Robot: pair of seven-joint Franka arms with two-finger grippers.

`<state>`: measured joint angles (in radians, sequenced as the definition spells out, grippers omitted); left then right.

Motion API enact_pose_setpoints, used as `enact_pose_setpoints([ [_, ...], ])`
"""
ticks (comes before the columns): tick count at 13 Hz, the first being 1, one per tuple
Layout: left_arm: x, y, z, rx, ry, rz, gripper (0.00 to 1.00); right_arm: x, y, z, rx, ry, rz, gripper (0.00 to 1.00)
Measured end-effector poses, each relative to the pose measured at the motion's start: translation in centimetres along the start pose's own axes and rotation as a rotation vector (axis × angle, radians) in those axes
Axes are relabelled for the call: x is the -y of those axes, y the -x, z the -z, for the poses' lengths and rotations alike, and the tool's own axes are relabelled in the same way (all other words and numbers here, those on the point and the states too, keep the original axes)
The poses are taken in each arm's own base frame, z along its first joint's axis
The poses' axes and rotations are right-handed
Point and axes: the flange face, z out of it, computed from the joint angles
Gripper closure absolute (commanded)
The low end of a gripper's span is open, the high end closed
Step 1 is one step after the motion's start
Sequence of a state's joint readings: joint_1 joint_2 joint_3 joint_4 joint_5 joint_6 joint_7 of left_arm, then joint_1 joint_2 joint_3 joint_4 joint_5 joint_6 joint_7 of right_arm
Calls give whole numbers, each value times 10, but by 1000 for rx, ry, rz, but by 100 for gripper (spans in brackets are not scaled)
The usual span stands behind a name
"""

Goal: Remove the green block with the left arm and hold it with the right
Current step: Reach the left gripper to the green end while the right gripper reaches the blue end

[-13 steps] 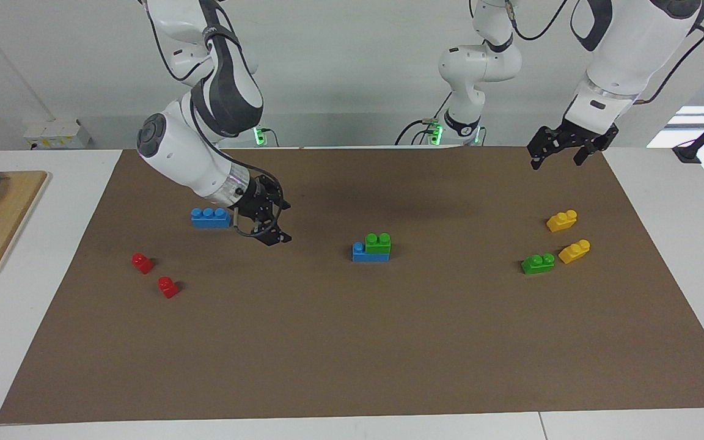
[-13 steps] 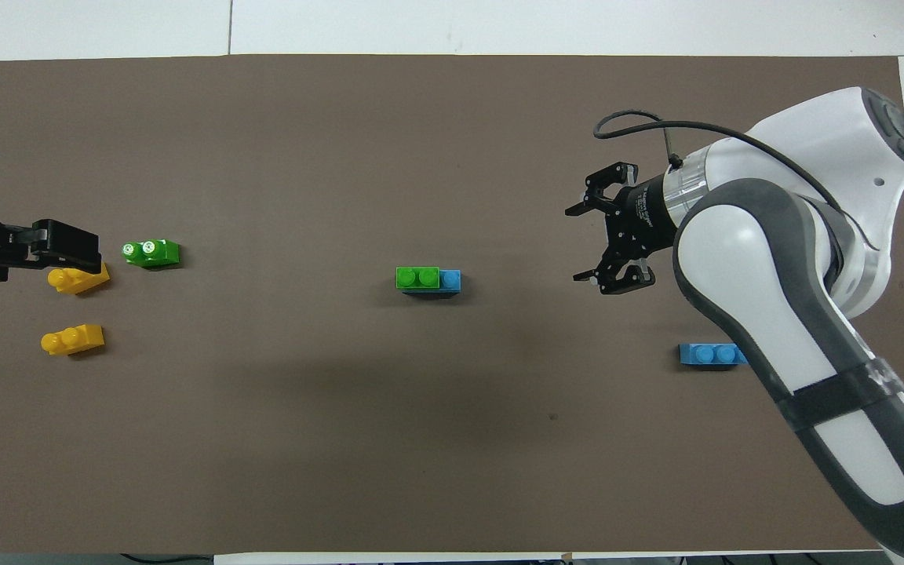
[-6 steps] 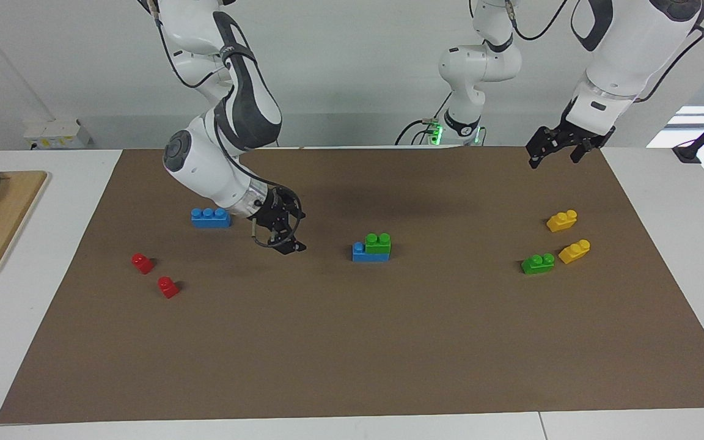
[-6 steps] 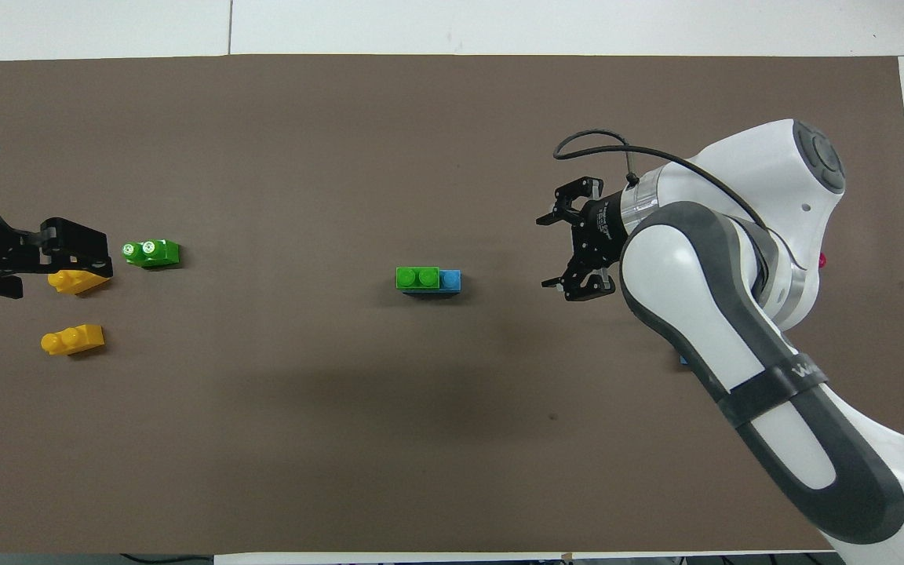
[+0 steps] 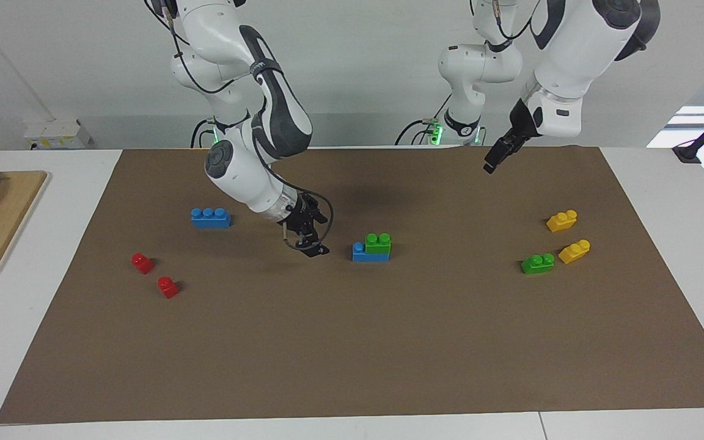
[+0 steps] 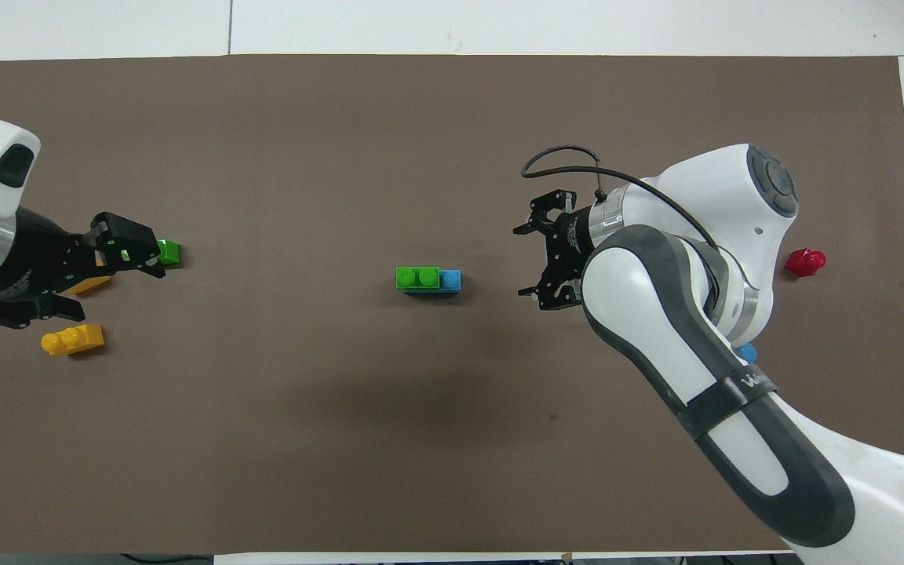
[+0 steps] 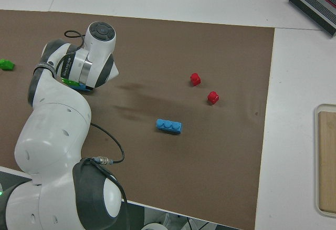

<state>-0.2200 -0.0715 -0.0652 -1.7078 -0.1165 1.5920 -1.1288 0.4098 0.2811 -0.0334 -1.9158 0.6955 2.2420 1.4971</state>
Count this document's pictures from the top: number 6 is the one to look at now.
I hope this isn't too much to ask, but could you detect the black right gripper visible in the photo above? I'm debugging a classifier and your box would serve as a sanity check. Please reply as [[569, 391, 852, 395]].
[[513, 190, 602, 311]]

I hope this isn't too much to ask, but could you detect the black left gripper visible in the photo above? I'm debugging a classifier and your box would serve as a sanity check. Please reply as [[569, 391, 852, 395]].
[[0, 206, 166, 329]]

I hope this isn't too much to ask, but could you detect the red one-stud toy block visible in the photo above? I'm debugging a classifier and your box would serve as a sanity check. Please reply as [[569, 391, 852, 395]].
[[785, 249, 827, 278]]

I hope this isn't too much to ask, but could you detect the brown paper table mat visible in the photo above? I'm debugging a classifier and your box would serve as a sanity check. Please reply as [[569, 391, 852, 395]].
[[0, 53, 904, 555]]

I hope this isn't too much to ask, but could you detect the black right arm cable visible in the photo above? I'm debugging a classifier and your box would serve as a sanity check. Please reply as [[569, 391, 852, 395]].
[[521, 145, 720, 252]]

